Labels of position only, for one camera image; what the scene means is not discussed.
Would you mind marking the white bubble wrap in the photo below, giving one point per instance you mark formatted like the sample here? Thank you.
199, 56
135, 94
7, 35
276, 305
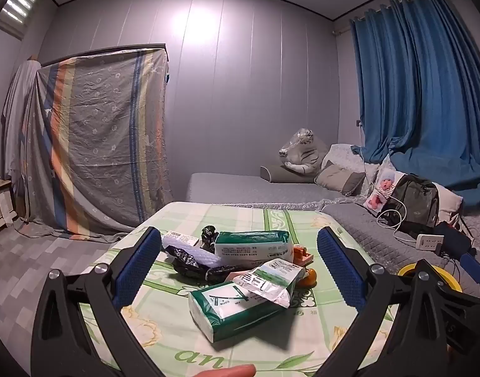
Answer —
202, 257

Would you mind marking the white curtain rod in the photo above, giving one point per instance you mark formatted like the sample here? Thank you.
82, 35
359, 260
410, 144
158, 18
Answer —
381, 8

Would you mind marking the white tiger plush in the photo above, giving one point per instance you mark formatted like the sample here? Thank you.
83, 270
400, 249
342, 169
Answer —
302, 151

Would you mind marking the grey pillow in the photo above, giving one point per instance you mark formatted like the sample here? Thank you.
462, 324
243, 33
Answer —
275, 173

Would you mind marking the blue curtain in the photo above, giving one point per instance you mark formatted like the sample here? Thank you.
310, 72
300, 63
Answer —
420, 86

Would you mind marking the white printed packet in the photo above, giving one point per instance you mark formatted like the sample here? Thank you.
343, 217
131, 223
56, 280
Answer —
181, 238

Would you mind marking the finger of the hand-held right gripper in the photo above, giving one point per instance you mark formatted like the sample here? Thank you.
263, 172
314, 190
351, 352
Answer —
471, 267

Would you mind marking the black wrapper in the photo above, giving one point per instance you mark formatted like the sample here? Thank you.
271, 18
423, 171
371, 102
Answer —
209, 237

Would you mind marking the white window blind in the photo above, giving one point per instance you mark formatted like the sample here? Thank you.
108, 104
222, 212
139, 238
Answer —
18, 6

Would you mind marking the orange fruit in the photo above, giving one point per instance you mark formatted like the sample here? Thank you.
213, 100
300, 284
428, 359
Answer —
308, 278

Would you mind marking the pink toy block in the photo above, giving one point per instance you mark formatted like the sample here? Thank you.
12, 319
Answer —
302, 255

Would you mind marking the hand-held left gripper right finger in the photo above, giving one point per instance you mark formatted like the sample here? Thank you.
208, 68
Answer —
342, 271

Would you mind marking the white green wrapper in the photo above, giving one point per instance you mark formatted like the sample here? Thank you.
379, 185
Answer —
271, 279

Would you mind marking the white pillow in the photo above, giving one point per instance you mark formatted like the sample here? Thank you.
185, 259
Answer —
449, 200

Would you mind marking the grey quilted blanket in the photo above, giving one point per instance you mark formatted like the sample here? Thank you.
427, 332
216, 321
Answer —
353, 224

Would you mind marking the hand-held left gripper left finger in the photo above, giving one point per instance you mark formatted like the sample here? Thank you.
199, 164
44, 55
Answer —
138, 267

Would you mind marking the black plastic bag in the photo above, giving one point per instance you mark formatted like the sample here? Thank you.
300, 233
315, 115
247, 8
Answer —
192, 269

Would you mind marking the person's left hand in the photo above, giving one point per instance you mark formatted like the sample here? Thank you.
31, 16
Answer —
224, 371

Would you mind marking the grey cushion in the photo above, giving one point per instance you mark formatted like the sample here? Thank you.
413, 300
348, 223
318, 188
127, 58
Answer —
338, 178

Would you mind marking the dark green backpack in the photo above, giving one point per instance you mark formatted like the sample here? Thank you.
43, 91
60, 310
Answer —
416, 200

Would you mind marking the large green tissue pack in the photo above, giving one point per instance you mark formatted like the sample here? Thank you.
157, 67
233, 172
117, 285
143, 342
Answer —
224, 314

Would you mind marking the green floral tablecloth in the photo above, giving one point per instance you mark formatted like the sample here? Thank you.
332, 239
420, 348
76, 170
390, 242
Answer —
263, 349

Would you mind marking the dark blue pouch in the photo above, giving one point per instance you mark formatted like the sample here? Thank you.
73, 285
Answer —
453, 239

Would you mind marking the white lacy cushion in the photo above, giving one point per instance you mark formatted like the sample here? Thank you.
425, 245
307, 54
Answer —
349, 155

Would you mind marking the white power strip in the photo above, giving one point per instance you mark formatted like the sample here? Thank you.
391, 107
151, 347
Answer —
430, 242

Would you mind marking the striped grey bed sheet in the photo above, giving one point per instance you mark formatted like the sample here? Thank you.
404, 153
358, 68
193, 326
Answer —
98, 145

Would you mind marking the yellow rimmed trash bin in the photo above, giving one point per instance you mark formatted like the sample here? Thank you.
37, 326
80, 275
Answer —
406, 270

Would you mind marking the white hanging cloth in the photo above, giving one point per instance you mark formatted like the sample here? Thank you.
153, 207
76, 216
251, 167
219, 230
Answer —
20, 106

